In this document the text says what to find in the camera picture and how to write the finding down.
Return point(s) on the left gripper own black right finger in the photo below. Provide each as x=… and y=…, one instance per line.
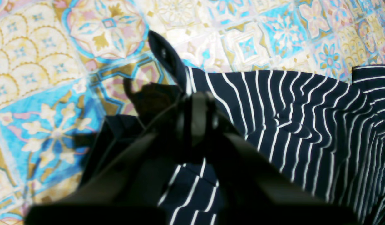
x=255, y=192

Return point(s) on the left gripper own black left finger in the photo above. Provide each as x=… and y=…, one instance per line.
x=127, y=191

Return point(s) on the navy white striped T-shirt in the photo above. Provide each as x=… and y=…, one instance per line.
x=324, y=135

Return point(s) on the patterned tile tablecloth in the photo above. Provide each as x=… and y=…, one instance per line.
x=62, y=64

